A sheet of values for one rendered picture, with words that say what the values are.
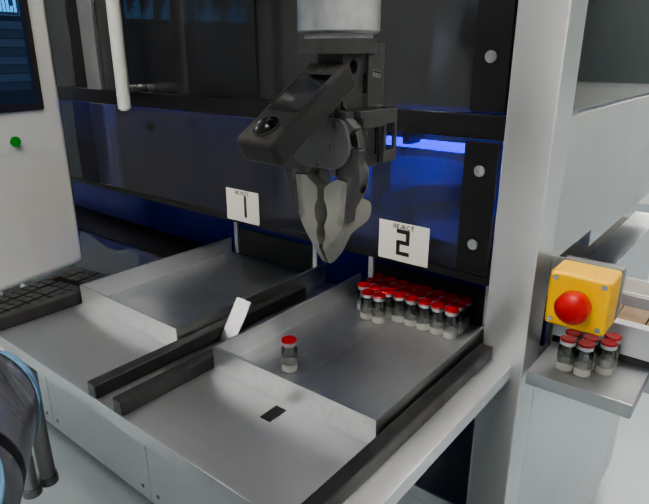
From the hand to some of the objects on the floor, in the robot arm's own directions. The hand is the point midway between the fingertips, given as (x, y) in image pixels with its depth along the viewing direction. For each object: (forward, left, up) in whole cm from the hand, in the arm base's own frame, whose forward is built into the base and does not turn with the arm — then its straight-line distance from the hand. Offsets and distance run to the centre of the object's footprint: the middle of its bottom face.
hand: (324, 252), depth 57 cm
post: (+23, -22, -110) cm, 114 cm away
